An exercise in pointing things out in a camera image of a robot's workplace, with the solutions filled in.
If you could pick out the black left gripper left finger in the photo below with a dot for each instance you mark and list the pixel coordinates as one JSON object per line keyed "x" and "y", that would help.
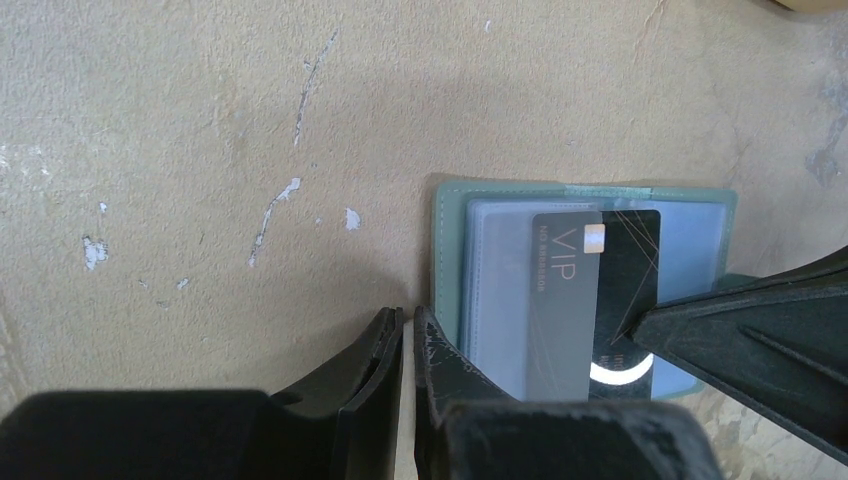
{"x": 337, "y": 422}

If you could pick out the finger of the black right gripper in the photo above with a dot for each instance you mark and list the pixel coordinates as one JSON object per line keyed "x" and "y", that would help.
{"x": 777, "y": 345}

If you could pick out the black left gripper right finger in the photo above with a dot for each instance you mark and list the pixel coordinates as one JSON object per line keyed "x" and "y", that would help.
{"x": 468, "y": 428}

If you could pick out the teal card holder wallet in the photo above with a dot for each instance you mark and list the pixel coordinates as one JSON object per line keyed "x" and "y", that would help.
{"x": 482, "y": 239}

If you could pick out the tan oval tray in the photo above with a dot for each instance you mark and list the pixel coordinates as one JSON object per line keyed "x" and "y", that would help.
{"x": 815, "y": 6}

